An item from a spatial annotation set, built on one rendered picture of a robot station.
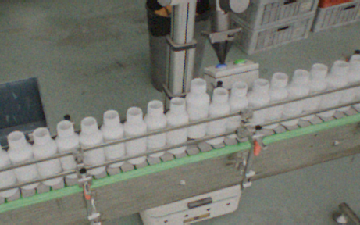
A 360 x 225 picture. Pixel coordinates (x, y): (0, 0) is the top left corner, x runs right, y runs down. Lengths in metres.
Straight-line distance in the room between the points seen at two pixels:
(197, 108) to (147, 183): 0.25
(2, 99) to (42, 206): 0.64
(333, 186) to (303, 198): 0.21
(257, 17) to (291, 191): 1.47
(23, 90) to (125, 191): 0.66
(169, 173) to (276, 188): 1.38
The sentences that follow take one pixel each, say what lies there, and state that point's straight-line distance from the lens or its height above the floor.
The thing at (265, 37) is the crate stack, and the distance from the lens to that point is 3.50.
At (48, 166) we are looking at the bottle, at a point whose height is 1.08.
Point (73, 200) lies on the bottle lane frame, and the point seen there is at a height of 0.95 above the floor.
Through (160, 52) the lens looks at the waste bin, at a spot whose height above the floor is 0.36.
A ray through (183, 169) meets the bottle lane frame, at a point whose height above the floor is 0.96.
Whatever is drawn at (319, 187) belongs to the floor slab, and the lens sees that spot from 2.50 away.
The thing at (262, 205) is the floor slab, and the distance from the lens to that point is 2.31.
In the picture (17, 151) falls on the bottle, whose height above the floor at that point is 1.13.
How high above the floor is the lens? 1.78
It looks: 43 degrees down
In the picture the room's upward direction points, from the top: 4 degrees counter-clockwise
